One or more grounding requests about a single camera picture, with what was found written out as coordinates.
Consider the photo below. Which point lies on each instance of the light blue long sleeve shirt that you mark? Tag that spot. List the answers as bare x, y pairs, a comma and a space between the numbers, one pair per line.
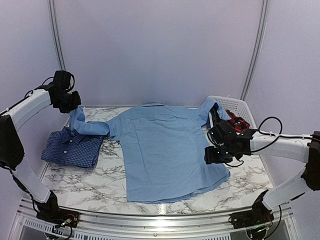
163, 148

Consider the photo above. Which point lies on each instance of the red black plaid shirt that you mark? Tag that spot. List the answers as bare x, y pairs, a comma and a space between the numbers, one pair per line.
237, 122

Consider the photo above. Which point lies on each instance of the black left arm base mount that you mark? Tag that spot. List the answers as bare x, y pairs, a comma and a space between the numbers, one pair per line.
51, 212

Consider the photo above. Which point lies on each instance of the aluminium corner post right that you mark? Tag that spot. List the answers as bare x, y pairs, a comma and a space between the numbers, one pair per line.
258, 43

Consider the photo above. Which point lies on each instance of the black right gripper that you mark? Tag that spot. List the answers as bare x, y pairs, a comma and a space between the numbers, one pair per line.
210, 158

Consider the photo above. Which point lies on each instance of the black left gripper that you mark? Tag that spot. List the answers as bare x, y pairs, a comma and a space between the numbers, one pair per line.
76, 102

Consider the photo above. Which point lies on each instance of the aluminium corner post left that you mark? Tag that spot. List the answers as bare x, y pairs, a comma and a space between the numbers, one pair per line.
52, 11

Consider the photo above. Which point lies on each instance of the aluminium front frame rail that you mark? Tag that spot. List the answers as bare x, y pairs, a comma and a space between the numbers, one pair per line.
111, 226

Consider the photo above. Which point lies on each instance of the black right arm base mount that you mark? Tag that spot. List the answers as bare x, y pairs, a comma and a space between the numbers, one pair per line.
257, 215

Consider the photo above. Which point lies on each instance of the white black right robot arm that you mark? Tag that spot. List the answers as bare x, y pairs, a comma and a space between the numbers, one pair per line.
293, 161

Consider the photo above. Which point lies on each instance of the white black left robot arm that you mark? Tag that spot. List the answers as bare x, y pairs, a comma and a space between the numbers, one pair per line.
12, 150

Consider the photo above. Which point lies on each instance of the white plastic laundry basket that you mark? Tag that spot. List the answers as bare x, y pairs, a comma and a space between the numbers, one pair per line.
238, 107

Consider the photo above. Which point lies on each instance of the aluminium corner post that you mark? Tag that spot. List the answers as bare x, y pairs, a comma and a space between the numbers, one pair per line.
258, 43
52, 11

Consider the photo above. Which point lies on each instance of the navy checked folded shirt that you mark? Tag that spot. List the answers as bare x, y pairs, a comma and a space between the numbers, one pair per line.
69, 148

